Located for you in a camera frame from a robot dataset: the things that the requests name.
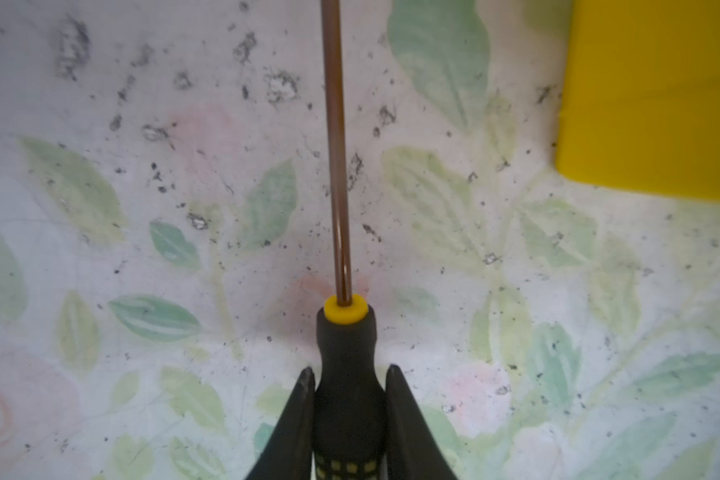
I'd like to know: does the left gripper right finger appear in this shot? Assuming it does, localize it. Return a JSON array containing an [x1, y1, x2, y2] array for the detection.
[[385, 365, 457, 480]]

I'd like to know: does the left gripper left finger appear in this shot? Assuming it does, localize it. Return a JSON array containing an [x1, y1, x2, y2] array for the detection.
[[247, 367, 315, 480]]

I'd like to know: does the black yellow screwdriver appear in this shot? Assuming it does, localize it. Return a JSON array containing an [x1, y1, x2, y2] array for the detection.
[[313, 1, 386, 479]]

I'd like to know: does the yellow plastic bin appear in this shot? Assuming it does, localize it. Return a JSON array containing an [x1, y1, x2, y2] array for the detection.
[[555, 1, 720, 201]]

